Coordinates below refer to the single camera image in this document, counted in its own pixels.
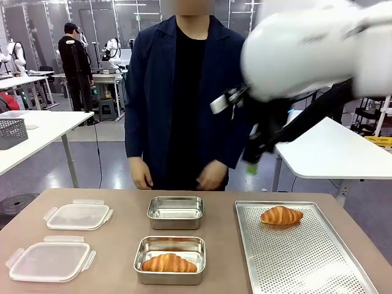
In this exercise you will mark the white side table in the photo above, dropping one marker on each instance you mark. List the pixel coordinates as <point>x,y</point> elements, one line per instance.
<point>46,128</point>

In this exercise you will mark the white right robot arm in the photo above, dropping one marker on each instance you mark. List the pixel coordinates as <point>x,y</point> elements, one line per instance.
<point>306,49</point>

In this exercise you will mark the person in navy jacket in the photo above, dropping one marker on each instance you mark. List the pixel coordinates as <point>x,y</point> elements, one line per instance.
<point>183,101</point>

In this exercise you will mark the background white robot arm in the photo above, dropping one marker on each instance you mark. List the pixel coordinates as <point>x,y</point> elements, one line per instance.
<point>111,49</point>

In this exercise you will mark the white rounded table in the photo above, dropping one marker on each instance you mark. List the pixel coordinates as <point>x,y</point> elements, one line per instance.
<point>330,153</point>

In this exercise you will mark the person's left forearm navy sleeve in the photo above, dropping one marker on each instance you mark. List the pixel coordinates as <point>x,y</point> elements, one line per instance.
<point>231,141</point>

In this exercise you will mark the black tripod stand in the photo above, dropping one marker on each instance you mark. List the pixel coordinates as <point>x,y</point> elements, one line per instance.
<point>80,79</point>

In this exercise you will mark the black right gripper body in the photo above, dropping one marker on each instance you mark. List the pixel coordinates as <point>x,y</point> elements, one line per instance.
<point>267,118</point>

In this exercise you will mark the empty steel container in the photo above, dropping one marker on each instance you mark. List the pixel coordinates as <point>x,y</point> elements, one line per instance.
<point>175,212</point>

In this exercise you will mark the person's right forearm navy sleeve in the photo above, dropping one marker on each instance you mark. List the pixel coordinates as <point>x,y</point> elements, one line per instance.
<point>134,128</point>

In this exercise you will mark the background person in black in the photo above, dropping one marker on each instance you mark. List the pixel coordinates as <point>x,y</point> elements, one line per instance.
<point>75,67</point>

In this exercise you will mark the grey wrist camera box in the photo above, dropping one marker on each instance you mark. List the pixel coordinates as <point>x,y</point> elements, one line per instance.
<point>221,102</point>

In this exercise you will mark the grey mesh basket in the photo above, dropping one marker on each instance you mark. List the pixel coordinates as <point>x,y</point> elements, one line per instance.
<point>12,133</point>

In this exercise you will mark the golden croissant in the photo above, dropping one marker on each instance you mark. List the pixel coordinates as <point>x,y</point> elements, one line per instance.
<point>281,215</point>
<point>169,263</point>

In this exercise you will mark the background white workbench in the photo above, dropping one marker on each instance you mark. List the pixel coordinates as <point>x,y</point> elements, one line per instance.
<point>24,82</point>

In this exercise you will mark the perforated metal baking tray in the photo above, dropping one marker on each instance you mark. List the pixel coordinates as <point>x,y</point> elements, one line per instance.
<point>300,257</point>

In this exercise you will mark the grey plastic stool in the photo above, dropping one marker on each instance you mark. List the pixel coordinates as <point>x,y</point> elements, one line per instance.
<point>107,109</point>

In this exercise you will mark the person's left hand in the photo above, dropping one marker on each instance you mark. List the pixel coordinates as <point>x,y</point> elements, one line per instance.
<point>212,176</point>

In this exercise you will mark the black round floor base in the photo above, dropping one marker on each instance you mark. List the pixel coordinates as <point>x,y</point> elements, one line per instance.
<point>18,203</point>

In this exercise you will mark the background white humanoid robot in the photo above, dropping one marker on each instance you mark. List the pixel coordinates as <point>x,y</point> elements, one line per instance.
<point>15,55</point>

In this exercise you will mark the yellow crate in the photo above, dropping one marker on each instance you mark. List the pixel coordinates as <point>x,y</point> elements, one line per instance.
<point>379,141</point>

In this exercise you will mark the person's right hand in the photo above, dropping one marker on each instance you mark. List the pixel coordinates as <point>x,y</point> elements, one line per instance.
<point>141,173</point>

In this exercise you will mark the clear plastic clip lid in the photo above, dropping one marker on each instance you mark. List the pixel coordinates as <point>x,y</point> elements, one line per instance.
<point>50,261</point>
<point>79,217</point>

